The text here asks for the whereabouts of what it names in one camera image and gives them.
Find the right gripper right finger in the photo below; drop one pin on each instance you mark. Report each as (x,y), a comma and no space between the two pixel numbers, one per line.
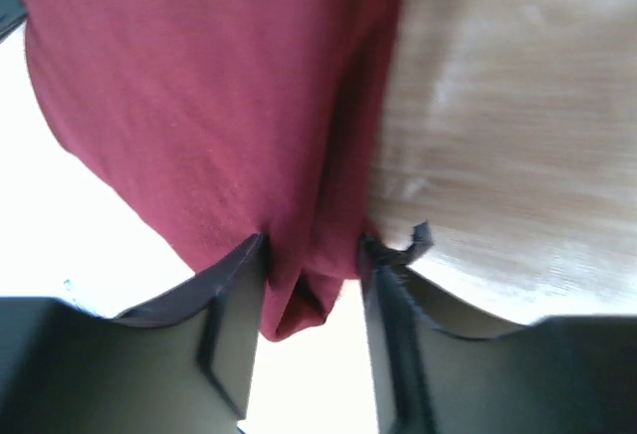
(440,365)

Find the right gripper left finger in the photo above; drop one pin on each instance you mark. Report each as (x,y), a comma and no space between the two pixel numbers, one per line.
(180,363)

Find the dark red t shirt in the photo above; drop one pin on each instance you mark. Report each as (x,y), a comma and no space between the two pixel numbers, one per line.
(218,119)

